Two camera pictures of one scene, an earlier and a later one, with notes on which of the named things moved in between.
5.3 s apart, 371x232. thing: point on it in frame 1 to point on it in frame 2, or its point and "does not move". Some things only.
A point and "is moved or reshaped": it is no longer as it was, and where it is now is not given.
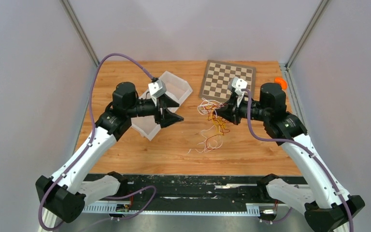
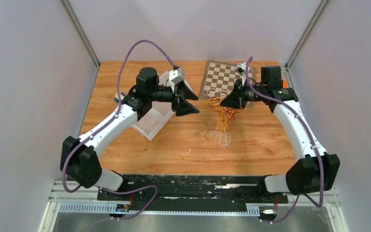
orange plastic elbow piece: (281, 81) does not move
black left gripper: (168, 118) to (183, 108)
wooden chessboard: (220, 79) does not move
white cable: (209, 106) to (224, 138)
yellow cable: (219, 123) is moved or reshaped
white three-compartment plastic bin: (176, 94) does not move
